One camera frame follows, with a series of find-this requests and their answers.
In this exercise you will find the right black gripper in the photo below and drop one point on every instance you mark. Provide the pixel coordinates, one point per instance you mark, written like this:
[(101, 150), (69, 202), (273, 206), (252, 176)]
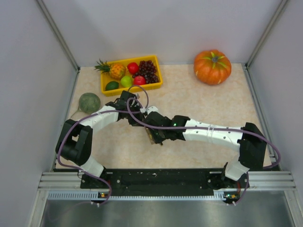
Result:
[(157, 140)]

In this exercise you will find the purple toy grapes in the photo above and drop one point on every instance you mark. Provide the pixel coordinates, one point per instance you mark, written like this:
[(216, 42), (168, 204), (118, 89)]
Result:
[(148, 70)]

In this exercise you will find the green toy pear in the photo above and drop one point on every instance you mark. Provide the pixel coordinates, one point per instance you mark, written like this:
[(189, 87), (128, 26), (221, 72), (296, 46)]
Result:
[(126, 81)]

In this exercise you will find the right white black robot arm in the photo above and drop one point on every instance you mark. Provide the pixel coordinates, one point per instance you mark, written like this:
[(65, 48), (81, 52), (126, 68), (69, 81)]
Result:
[(247, 140)]

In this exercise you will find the aluminium rail frame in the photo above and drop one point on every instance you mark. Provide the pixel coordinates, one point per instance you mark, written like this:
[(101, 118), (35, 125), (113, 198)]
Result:
[(258, 181)]

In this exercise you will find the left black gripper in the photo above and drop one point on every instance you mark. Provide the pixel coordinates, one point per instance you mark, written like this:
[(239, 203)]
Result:
[(134, 123)]

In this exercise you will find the brown cardboard express box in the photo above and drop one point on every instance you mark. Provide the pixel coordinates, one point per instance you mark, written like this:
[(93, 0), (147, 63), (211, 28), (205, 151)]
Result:
[(150, 136)]

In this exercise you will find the orange toy pumpkin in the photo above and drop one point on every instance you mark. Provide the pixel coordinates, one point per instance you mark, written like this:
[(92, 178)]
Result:
[(212, 67)]

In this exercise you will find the green toy melon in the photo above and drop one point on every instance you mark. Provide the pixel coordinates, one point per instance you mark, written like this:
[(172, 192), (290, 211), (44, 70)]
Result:
[(88, 103)]

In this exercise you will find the red toy tomato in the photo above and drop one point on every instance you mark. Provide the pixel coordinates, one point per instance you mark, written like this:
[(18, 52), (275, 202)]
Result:
[(133, 67)]

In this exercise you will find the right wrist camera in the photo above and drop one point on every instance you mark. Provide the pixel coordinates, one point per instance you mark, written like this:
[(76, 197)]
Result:
[(146, 111)]

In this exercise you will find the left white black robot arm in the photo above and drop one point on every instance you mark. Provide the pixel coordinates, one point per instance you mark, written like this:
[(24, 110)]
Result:
[(75, 141)]

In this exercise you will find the toy pineapple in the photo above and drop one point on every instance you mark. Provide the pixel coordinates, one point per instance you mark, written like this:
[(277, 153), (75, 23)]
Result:
[(113, 70)]

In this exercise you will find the green toy lime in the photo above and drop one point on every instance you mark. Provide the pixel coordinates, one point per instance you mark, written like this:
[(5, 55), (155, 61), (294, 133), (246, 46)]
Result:
[(112, 85)]

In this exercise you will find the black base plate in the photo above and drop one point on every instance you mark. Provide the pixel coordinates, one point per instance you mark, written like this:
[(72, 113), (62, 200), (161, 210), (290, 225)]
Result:
[(164, 182)]

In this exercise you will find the red toy apple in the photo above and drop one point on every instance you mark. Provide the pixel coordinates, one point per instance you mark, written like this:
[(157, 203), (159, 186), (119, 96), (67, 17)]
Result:
[(139, 80)]

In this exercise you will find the yellow plastic tray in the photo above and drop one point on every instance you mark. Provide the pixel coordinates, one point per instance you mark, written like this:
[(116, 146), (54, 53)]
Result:
[(104, 78)]

